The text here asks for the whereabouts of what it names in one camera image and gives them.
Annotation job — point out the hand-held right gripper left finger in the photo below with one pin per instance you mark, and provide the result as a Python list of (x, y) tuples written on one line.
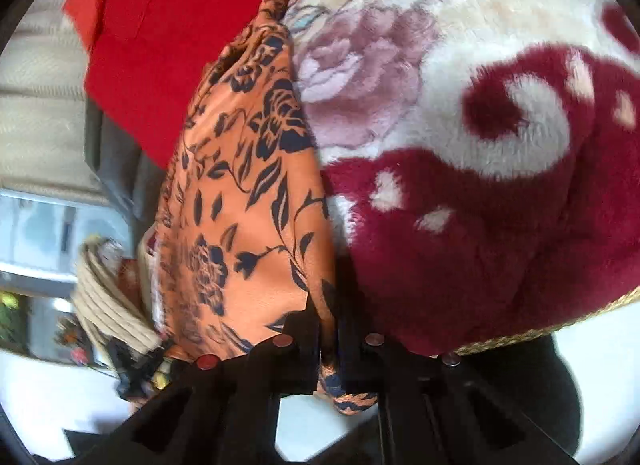
[(300, 345)]

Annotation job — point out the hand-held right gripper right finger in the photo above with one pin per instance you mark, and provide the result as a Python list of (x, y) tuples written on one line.
[(357, 350)]

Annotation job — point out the orange floral print garment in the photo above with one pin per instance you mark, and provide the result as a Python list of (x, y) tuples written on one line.
[(245, 205)]

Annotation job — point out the floral plush blanket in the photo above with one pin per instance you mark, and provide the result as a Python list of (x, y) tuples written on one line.
[(465, 145)]

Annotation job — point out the grey cushion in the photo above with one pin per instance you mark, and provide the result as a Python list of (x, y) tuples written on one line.
[(120, 165)]

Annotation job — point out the glass window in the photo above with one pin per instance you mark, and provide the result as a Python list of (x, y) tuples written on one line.
[(35, 265)]

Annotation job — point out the red cloth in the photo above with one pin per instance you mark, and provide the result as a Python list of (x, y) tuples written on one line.
[(180, 40)]

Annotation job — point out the beige quilted headboard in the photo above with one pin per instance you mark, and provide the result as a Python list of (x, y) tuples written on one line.
[(42, 105)]

